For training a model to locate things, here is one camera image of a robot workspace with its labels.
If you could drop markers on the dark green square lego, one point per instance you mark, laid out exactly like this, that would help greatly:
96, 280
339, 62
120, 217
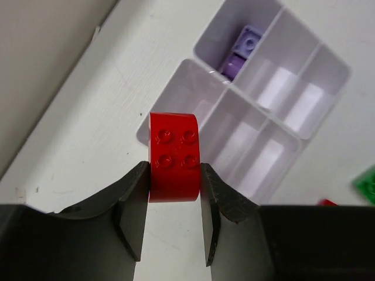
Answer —
364, 184

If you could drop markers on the red curved lego brick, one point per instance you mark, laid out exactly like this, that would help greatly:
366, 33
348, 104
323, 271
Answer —
174, 155

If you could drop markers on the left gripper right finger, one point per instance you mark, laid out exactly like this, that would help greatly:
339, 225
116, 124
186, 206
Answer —
246, 241

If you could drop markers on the right white divided container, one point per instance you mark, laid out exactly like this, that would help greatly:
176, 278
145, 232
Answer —
291, 73

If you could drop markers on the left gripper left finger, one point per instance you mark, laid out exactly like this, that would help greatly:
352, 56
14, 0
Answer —
99, 238

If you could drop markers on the light purple lego brick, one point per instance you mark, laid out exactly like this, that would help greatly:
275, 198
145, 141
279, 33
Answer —
247, 41

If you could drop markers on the white divided container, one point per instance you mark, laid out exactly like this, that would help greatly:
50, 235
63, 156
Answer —
291, 73
248, 149

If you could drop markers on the dark purple lego brick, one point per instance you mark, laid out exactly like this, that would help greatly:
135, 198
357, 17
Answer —
232, 66

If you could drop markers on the left white divided container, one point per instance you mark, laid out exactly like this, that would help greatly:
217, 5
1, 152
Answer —
248, 149

